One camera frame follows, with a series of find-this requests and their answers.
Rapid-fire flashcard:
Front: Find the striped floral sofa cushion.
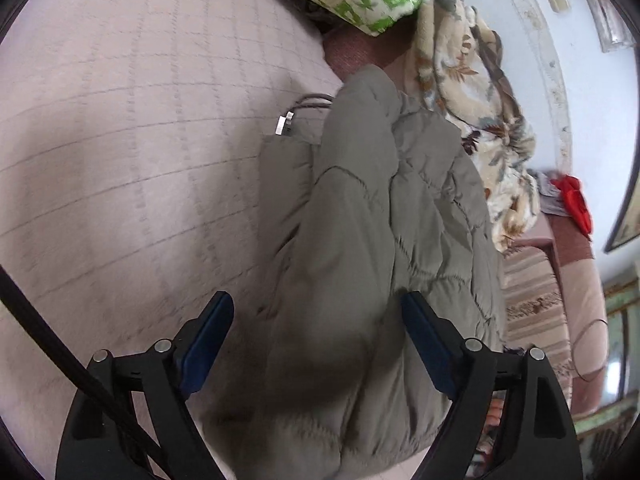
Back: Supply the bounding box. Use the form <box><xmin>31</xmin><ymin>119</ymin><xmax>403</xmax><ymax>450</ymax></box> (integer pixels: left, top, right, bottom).
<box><xmin>500</xmin><ymin>246</ymin><xmax>573</xmax><ymax>406</ymax></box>

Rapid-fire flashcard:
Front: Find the red cloth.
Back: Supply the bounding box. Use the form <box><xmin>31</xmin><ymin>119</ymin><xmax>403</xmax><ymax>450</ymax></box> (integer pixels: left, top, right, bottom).
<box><xmin>552</xmin><ymin>174</ymin><xmax>593</xmax><ymax>238</ymax></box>

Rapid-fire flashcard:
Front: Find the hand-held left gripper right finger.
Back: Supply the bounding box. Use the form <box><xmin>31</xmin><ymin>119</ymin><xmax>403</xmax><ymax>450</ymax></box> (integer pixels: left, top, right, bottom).
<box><xmin>400</xmin><ymin>290</ymin><xmax>586</xmax><ymax>480</ymax></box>

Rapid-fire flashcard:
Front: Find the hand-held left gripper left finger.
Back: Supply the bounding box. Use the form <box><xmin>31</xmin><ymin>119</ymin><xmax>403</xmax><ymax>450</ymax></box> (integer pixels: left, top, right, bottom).
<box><xmin>55</xmin><ymin>290</ymin><xmax>236</xmax><ymax>480</ymax></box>

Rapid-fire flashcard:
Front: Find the silver framed picture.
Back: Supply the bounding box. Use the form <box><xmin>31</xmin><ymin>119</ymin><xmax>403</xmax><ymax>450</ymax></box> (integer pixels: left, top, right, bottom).
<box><xmin>575</xmin><ymin>0</ymin><xmax>635</xmax><ymax>53</ymax></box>

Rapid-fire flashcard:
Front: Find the leaf print blanket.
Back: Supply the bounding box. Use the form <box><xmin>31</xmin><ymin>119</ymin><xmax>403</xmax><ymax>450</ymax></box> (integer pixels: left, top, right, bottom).
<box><xmin>404</xmin><ymin>0</ymin><xmax>542</xmax><ymax>253</ymax></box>

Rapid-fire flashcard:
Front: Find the pink quilted bed cover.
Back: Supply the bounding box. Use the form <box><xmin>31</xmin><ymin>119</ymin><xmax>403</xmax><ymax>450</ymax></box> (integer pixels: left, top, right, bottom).
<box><xmin>0</xmin><ymin>0</ymin><xmax>351</xmax><ymax>480</ymax></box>

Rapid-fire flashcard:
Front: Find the thin black cable loop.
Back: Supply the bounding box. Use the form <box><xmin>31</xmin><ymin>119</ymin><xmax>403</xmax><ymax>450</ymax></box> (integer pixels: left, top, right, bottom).
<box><xmin>570</xmin><ymin>317</ymin><xmax>612</xmax><ymax>382</ymax></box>

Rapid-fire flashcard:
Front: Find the maroon pillow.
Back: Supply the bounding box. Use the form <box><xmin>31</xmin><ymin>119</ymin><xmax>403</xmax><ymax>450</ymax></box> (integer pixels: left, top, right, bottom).
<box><xmin>322</xmin><ymin>26</ymin><xmax>416</xmax><ymax>82</ymax></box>

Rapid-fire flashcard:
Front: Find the olive quilted hooded jacket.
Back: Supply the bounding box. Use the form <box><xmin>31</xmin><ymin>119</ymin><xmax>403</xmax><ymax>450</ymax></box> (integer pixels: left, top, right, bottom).
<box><xmin>202</xmin><ymin>64</ymin><xmax>507</xmax><ymax>480</ymax></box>

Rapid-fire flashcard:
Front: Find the pink and maroon sofa backrest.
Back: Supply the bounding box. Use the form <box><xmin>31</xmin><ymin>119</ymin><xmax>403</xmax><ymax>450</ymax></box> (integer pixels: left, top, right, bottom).
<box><xmin>510</xmin><ymin>212</ymin><xmax>611</xmax><ymax>418</ymax></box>

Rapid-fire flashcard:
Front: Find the grey cloth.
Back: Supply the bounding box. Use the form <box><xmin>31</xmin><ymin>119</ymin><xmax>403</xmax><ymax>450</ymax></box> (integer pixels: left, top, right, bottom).
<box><xmin>529</xmin><ymin>170</ymin><xmax>571</xmax><ymax>218</ymax></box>

